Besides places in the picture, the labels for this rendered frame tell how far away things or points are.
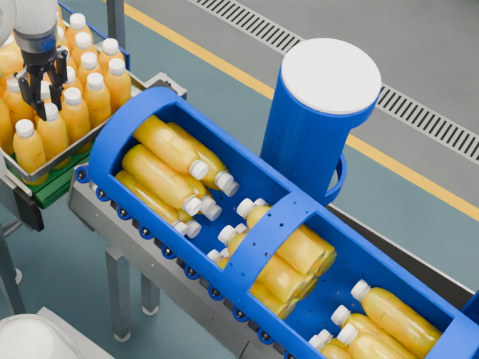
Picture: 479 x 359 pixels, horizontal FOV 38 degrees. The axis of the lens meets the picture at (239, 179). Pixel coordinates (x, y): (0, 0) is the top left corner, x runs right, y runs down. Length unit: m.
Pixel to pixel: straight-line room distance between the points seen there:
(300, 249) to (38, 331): 0.55
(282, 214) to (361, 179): 1.68
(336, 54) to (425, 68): 1.64
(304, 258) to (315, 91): 0.61
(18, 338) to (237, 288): 0.48
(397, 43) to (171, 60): 1.15
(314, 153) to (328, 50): 0.29
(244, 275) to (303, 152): 0.67
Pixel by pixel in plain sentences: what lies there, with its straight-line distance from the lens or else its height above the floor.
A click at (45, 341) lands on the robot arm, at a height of 1.34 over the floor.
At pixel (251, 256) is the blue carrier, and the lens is 1.40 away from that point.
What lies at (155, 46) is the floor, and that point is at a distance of 3.43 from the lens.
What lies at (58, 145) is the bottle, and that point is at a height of 1.00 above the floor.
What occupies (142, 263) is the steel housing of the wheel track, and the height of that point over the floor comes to 0.86.
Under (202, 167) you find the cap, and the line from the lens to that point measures 1.53.
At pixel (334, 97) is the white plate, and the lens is 1.91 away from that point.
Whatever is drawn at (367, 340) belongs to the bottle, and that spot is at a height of 1.14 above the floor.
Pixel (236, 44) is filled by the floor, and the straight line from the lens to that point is 3.48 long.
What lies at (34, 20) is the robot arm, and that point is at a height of 1.43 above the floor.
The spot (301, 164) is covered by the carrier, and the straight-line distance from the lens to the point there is 2.06.
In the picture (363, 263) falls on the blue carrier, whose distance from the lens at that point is 1.60.
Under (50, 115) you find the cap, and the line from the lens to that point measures 1.72.
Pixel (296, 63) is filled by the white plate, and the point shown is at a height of 1.04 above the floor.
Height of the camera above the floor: 2.42
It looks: 55 degrees down
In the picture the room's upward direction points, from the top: 11 degrees clockwise
